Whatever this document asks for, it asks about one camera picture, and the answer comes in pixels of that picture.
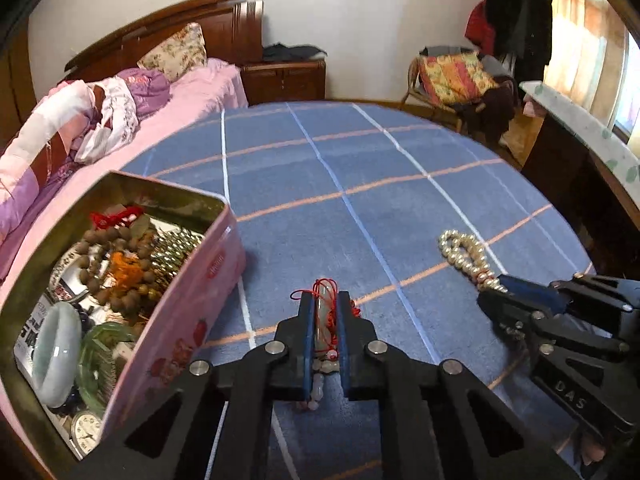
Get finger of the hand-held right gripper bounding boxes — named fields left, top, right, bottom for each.
left=497, top=272, right=640, bottom=313
left=477, top=291, right=640, bottom=361

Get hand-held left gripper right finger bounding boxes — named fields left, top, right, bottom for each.
left=336, top=290, right=581, bottom=480

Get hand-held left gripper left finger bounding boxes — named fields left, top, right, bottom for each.
left=65, top=290, right=317, bottom=480

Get red cord jade pendant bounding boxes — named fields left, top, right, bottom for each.
left=291, top=277, right=362, bottom=413

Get pearly bead bracelet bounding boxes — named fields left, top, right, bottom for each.
left=437, top=229, right=526, bottom=341

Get pink tin box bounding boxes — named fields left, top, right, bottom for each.
left=0, top=170, right=247, bottom=476

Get brown bead bracelet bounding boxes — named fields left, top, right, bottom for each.
left=75, top=225, right=173, bottom=326

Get green jade bangle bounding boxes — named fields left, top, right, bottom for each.
left=77, top=322, right=136, bottom=413

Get red knot charm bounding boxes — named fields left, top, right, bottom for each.
left=90, top=205, right=146, bottom=231

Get silver wristwatch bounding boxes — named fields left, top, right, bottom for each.
left=69, top=410, right=103, bottom=458

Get pale jade bangle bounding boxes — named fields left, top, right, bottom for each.
left=31, top=301, right=83, bottom=408

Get person's right hand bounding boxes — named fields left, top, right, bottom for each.
left=575, top=430, right=608, bottom=466

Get dark wooden desk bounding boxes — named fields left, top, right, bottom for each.
left=520, top=105, right=640, bottom=281

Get golden ribbed metal piece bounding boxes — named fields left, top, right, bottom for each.
left=150, top=227, right=206, bottom=286

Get leaf print desk cover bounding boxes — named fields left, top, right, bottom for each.
left=519, top=80, right=640, bottom=186

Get brown garment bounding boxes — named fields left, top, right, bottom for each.
left=465, top=77, right=518, bottom=136

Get colourful striped cushion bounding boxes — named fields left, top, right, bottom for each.
left=417, top=51, right=499, bottom=107

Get rattan chair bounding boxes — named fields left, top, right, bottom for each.
left=400, top=47, right=516, bottom=133

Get patterned curtain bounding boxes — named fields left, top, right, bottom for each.
left=530, top=0, right=631, bottom=128

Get wooden nightstand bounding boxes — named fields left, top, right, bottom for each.
left=240, top=57, right=327, bottom=107

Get red garment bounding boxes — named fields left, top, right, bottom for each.
left=464, top=0, right=496, bottom=56

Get bed with pink sheet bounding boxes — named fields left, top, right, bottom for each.
left=0, top=57, right=249, bottom=480

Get hanging dark coats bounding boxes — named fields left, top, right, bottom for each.
left=485, top=0, right=553, bottom=81

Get dark folded clothes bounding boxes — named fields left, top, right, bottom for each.
left=262, top=44, right=328, bottom=63

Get purple garment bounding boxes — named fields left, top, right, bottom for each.
left=115, top=67, right=173, bottom=121

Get floral pillow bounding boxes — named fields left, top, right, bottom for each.
left=137, top=22, right=208, bottom=83

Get wooden headboard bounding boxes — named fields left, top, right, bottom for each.
left=64, top=0, right=265, bottom=83

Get pink and white quilt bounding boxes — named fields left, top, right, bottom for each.
left=0, top=80, right=138, bottom=241

